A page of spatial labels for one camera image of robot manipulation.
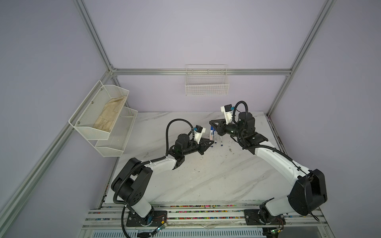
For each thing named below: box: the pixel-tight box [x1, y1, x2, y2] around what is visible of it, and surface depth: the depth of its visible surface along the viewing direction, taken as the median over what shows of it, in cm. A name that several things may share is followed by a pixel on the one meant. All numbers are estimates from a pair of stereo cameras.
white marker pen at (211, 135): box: [209, 125, 214, 148], surface depth 79 cm
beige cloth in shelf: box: [92, 95, 127, 133], surface depth 80 cm
